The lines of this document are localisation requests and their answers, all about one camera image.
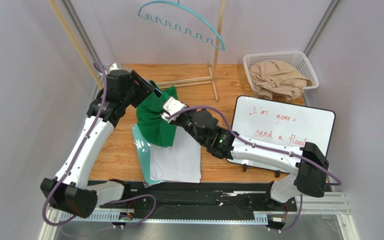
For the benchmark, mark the blue wire hanger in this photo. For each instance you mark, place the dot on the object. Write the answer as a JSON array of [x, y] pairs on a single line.
[[128, 70]]

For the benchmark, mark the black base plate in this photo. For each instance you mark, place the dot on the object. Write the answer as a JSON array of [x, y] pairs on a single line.
[[201, 201]]

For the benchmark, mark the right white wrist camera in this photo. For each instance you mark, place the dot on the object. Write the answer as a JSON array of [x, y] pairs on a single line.
[[170, 107]]

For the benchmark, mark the white plastic basket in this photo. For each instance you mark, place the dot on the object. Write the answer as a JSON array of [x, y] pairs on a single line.
[[295, 58]]

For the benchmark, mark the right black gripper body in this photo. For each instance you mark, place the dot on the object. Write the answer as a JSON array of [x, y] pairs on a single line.
[[177, 119]]

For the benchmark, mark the beige t shirt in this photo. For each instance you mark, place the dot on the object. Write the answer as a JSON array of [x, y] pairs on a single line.
[[276, 78]]

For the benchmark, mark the teal plastic folder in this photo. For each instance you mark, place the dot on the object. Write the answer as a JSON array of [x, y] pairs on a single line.
[[143, 149]]

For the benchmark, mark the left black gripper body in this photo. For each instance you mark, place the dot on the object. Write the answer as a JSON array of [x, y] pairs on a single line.
[[137, 93]]

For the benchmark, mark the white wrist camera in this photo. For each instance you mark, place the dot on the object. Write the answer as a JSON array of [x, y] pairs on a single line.
[[170, 107], [114, 67]]

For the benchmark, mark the light blue hanger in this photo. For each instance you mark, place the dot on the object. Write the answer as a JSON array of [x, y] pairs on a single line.
[[184, 20]]

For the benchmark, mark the white paper stack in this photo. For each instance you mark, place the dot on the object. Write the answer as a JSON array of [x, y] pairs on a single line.
[[178, 163]]

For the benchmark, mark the green t shirt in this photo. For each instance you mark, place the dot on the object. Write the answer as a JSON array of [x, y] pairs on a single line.
[[149, 121]]

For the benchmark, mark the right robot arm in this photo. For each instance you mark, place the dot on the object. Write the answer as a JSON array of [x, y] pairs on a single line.
[[306, 166]]

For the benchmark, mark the wooden clothes rack frame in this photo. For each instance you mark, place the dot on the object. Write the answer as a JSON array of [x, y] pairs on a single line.
[[71, 23]]

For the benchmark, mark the white whiteboard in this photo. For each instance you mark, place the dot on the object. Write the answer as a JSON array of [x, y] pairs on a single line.
[[281, 124]]

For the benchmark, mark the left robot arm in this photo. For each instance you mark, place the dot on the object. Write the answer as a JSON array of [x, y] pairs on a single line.
[[68, 190]]

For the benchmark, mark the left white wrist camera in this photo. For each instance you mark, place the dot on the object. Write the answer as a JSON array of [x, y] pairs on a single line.
[[114, 67]]

